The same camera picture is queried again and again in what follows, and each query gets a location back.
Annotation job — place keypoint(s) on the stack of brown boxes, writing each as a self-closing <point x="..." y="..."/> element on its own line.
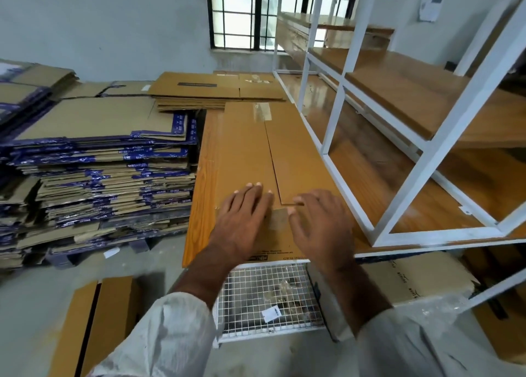
<point x="242" y="143"/>

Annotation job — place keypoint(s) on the wooden table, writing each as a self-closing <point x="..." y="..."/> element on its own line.
<point x="201" y="200"/>

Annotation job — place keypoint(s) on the crumpled tape scraps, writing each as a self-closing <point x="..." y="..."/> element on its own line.
<point x="283" y="290"/>

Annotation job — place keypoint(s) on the person's left hand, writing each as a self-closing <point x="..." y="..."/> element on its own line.
<point x="240" y="225"/>

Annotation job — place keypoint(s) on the person's right hand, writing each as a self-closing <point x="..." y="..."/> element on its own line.
<point x="322" y="233"/>

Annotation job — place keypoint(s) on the person's right forearm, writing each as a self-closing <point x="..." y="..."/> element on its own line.
<point x="355" y="295"/>

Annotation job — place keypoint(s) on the white paper tag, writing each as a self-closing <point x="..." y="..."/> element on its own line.
<point x="271" y="313"/>

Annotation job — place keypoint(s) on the person's light grey shirt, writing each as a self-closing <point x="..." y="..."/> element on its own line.
<point x="156" y="340"/>

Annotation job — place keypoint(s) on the black framed window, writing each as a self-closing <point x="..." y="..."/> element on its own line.
<point x="246" y="11"/>

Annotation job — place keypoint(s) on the person's left forearm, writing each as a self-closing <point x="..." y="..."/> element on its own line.
<point x="205" y="278"/>

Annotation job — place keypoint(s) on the white metal shelf rack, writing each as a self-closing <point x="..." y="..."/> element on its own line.
<point x="456" y="130"/>

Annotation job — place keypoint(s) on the assembled boxes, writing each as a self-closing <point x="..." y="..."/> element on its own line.
<point x="94" y="323"/>

